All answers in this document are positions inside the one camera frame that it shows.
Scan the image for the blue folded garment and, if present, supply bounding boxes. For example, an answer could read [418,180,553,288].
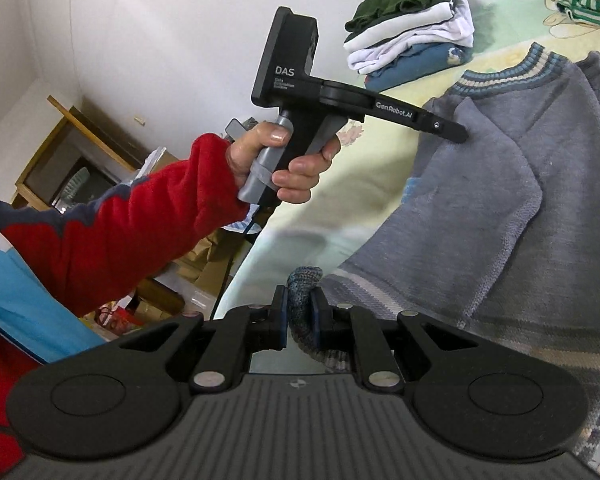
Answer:
[365,42,473,93]

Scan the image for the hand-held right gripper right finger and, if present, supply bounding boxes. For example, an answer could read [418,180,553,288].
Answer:
[310,290,481,394]

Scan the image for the person's left forearm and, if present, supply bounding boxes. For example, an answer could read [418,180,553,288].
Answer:
[0,132,251,318]

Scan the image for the grey striped sweater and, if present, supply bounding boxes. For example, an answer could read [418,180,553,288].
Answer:
[285,42,600,476]

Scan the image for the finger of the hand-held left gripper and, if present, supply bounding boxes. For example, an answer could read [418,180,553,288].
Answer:
[419,109,469,145]

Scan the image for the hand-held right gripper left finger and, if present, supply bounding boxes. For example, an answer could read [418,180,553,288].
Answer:
[120,285,289,394]

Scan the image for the stack of folded clothes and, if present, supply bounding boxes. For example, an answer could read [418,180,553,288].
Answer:
[347,0,476,76]

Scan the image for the dark green folded garment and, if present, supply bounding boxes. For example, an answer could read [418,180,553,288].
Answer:
[344,0,446,33]

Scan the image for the wooden cabinet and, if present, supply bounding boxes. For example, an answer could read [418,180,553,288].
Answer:
[12,95,181,211]

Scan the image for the person's left hand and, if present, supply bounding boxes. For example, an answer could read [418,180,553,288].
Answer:
[225,121,342,206]

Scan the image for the white garment with green stripes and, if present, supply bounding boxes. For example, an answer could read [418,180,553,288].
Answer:
[344,0,456,53]

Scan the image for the person's torso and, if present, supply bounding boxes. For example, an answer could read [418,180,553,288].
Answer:
[0,200,111,480]

